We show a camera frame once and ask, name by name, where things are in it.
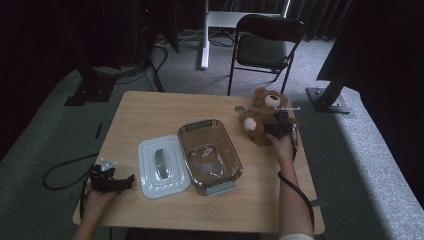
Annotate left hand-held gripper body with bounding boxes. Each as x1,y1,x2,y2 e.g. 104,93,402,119
89,158,125,194

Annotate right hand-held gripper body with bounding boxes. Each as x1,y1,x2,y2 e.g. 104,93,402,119
274,105,301,138

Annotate brown teddy bear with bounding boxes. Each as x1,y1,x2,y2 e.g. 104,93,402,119
238,87,299,148

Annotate pale box lid grey handle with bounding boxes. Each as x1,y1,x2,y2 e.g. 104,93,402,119
137,134,192,200

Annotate clear brown storage box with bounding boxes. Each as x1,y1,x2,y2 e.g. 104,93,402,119
177,119,244,197

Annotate person's right hand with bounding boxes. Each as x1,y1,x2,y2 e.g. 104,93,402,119
268,133,296,166

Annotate person's left hand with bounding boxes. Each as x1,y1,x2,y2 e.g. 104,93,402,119
81,186,118,219

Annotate black metal stand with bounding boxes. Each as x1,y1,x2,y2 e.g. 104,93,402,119
305,0,358,115
49,0,118,107

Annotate black folding chair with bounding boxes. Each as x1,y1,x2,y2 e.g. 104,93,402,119
227,13,306,99

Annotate dark curtain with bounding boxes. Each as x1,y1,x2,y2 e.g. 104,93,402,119
286,0,355,42

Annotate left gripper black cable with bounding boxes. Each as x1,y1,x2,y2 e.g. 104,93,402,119
79,166,98,212

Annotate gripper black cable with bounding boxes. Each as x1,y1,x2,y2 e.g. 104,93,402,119
277,124,316,234
79,166,98,212

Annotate black floor cable loop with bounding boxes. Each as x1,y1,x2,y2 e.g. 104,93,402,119
42,152,100,191

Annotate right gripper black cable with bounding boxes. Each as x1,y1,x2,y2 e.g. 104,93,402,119
277,124,316,234

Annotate white desk frame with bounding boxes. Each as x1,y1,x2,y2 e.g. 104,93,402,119
199,0,291,70

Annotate black floor cable bundle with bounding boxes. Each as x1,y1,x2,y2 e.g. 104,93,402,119
93,43,168,93

